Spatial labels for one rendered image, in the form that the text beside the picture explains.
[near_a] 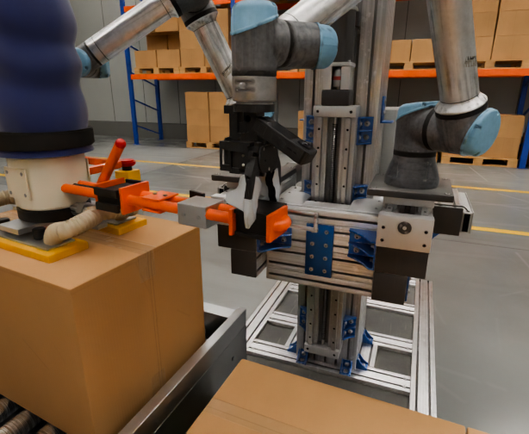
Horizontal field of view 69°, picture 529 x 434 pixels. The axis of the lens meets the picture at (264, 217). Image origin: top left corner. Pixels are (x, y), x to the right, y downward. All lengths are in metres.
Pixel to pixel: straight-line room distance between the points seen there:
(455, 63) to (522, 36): 6.94
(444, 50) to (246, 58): 0.50
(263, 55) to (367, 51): 0.72
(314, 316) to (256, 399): 0.52
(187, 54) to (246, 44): 8.57
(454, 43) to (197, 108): 8.30
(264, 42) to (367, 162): 0.78
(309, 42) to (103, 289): 0.61
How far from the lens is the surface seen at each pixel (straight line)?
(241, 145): 0.67
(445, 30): 1.00
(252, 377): 1.16
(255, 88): 0.65
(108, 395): 0.99
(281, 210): 0.69
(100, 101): 12.57
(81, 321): 0.86
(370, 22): 1.35
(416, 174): 1.15
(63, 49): 1.03
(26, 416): 1.21
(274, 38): 0.67
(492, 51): 7.88
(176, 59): 9.37
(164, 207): 0.80
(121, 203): 0.87
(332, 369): 1.70
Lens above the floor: 1.30
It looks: 18 degrees down
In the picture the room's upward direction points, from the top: straight up
